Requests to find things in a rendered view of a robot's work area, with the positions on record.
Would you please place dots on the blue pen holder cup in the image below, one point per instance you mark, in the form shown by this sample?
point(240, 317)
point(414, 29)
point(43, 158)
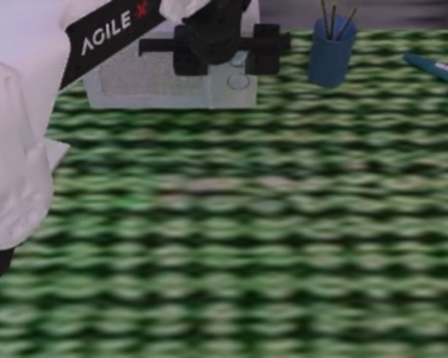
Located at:
point(328, 59)

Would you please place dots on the thin dark yellow-tipped pencil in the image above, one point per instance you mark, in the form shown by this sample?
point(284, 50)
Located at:
point(348, 23)
point(333, 20)
point(325, 18)

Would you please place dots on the teal tool with white label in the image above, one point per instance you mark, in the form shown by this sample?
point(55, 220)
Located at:
point(431, 68)

